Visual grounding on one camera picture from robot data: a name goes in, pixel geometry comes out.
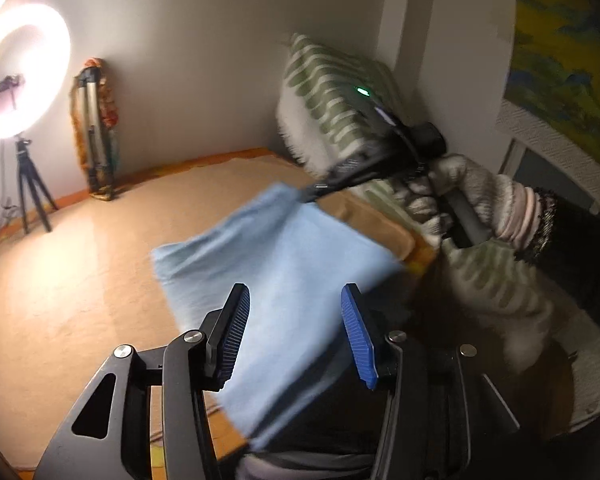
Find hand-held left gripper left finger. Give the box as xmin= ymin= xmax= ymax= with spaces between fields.
xmin=32 ymin=282 xmax=251 ymax=480

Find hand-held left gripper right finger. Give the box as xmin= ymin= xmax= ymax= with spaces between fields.
xmin=341 ymin=283 xmax=521 ymax=480

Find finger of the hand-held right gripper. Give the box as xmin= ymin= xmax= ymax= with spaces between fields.
xmin=292 ymin=150 xmax=386 ymax=206

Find blue denim pants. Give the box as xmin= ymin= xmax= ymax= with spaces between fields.
xmin=151 ymin=182 xmax=406 ymax=453

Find person's right hand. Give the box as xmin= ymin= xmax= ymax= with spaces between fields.
xmin=405 ymin=152 xmax=536 ymax=256

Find green patterned white blanket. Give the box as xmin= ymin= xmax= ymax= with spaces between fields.
xmin=276 ymin=32 xmax=556 ymax=376

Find grey cloth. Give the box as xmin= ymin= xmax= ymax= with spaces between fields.
xmin=235 ymin=447 xmax=381 ymax=480

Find yellow and blue painting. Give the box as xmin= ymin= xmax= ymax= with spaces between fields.
xmin=497 ymin=0 xmax=600 ymax=186

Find folded silver tripod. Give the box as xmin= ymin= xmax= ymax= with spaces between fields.
xmin=69 ymin=57 xmax=123 ymax=201
xmin=75 ymin=67 xmax=113 ymax=196

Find black mini tripod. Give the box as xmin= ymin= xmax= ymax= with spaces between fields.
xmin=12 ymin=132 xmax=60 ymax=233

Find ring light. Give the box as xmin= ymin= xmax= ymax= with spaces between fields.
xmin=0 ymin=4 xmax=72 ymax=141

